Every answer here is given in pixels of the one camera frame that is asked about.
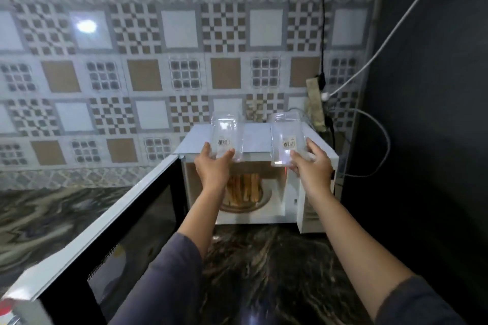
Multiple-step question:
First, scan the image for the person's left hand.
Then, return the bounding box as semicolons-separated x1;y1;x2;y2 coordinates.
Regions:
194;142;235;193

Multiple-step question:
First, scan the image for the person's right hand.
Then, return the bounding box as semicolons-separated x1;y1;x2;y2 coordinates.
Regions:
289;138;334;201

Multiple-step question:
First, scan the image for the clear plastic container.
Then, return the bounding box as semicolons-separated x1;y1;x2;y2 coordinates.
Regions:
269;112;308;168
210;111;245;164

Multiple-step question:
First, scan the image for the white microwave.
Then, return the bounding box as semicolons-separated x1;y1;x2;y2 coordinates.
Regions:
0;122;340;325

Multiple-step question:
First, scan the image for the silver refrigerator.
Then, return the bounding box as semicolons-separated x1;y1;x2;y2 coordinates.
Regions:
341;0;488;325

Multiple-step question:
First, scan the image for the person's right forearm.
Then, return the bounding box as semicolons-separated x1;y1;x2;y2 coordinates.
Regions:
307;189;468;325

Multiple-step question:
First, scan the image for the person's left forearm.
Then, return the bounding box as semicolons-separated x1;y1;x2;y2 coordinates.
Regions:
108;185;226;325

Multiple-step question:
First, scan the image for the beige power strip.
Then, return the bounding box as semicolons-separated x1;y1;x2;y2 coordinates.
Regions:
304;77;327;133

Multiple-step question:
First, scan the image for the crumpled clear plastic wrap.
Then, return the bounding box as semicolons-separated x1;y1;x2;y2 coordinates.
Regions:
246;102;264;122

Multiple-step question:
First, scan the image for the thin grey cable loop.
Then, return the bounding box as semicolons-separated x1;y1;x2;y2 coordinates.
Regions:
288;107;318;132

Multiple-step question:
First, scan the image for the grey power cable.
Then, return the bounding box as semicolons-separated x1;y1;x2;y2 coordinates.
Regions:
327;107;392;179

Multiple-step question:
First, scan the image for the white cable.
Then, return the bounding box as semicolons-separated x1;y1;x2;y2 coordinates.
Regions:
321;0;451;102

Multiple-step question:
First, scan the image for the black cable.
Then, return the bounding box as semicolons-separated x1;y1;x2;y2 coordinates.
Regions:
317;0;328;92

